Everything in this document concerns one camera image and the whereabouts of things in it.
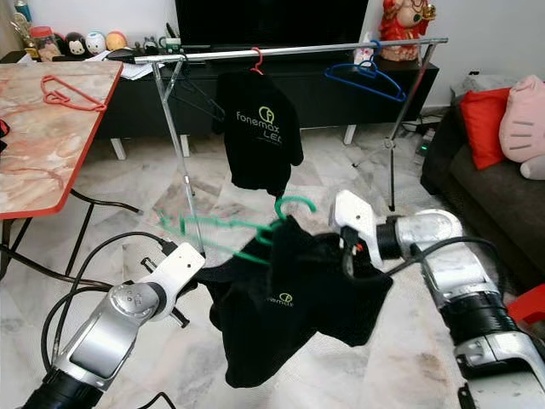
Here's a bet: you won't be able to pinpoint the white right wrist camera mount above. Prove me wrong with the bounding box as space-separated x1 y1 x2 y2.
332 189 384 261

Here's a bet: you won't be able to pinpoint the red plastic hanger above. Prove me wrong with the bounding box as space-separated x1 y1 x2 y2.
249 47 267 76
41 75 107 113

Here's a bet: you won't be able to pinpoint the black fonemax printed t-shirt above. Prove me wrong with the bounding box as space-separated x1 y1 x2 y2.
211 70 305 199

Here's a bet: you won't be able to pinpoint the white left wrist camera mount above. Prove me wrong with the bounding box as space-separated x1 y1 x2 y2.
146 241 205 299

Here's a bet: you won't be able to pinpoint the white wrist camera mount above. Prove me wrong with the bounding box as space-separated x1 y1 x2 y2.
146 241 205 299
332 189 384 261

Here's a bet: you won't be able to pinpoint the small gold trophy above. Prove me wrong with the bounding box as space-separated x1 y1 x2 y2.
13 10 33 48

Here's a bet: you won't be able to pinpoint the white paper sheets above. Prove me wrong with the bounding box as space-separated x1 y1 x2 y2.
123 60 163 82

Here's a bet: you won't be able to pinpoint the red cushion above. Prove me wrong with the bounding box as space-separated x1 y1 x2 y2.
460 85 513 171

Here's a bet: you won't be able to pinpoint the red lid glass jar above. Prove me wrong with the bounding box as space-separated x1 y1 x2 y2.
30 26 54 60

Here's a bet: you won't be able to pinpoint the black television cabinet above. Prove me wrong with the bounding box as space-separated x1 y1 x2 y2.
102 43 439 146

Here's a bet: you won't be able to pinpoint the green plastic hanger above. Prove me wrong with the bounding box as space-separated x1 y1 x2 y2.
158 194 318 267

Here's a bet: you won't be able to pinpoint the black flat television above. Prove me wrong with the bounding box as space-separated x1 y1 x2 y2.
175 0 369 48

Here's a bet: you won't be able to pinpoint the dark grey fabric sofa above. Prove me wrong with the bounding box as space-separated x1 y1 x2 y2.
422 85 545 291

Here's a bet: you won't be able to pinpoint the blue plastic hanger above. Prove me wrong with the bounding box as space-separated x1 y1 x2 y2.
324 41 408 105

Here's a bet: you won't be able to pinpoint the black shirt green logo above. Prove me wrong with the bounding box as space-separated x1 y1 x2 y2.
192 215 397 389

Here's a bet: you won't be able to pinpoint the red fortune god figurine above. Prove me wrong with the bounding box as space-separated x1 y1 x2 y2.
377 0 435 62

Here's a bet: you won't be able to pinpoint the black round toy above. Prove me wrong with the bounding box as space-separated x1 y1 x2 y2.
64 32 86 56

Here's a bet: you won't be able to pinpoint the white round toy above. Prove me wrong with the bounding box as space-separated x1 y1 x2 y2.
85 32 107 55

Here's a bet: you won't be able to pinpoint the white lace covered table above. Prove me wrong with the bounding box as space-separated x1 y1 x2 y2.
460 72 520 96

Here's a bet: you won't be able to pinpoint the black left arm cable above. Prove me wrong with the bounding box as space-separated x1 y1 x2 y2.
43 232 180 372

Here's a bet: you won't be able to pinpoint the pink cat face pillow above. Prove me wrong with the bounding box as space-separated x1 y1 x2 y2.
498 72 545 181

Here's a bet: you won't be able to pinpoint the red plastic stool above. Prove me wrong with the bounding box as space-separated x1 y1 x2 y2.
507 284 545 329

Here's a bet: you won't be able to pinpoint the orange round toy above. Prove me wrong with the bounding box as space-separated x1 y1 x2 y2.
106 32 129 54

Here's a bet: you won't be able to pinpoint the silver metal clothes rack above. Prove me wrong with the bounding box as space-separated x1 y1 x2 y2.
132 36 450 256

